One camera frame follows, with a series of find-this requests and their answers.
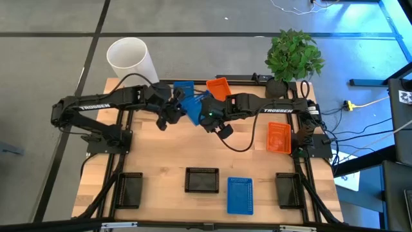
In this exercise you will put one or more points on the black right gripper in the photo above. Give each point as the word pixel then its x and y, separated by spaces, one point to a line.
pixel 215 112

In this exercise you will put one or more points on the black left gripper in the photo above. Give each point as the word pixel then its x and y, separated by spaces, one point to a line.
pixel 170 112

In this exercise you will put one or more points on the blue slotted plastic basket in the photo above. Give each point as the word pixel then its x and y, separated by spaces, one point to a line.
pixel 193 111
pixel 240 196
pixel 188 86

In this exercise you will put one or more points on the orange slotted plastic basket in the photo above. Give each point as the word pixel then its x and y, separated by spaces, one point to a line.
pixel 219 88
pixel 278 137

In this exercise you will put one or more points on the black slotted plastic basket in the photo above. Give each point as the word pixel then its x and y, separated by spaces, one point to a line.
pixel 128 191
pixel 289 191
pixel 201 180

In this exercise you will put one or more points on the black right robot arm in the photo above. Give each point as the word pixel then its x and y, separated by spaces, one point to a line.
pixel 277 108

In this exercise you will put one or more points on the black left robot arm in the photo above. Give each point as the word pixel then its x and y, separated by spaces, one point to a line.
pixel 96 106

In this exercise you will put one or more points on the large white cylinder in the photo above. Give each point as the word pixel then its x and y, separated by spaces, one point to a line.
pixel 128 54

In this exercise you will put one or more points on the black plant pot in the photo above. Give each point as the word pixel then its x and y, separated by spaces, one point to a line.
pixel 275 90

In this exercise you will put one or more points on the green leafy plant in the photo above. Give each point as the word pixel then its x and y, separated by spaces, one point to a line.
pixel 293 54

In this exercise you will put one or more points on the yellow power plug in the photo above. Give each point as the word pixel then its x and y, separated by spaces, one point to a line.
pixel 348 105

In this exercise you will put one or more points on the white paper sheet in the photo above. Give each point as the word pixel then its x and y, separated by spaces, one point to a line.
pixel 349 180

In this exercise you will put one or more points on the black floor bar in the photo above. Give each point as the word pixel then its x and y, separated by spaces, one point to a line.
pixel 370 82

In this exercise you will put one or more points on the grey floor object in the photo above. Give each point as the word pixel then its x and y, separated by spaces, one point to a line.
pixel 9 149

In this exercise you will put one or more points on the black desk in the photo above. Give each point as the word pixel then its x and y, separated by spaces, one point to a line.
pixel 400 129

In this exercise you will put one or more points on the black white fiducial marker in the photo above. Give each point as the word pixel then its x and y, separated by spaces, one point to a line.
pixel 405 97

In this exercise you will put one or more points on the black cabinet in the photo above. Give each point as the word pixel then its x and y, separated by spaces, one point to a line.
pixel 396 193

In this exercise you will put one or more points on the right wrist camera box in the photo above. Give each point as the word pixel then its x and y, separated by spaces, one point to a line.
pixel 226 131

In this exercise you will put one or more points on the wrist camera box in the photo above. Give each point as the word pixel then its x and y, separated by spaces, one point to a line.
pixel 226 131
pixel 162 124

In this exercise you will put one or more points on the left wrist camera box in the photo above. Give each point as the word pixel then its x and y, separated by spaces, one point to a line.
pixel 162 124

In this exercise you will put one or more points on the black table frame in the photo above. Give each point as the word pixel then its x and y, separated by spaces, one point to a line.
pixel 248 77

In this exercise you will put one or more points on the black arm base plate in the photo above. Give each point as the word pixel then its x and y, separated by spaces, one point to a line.
pixel 93 146
pixel 322 146

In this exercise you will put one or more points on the silver metal bracket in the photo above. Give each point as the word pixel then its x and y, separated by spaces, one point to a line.
pixel 119 225
pixel 297 228

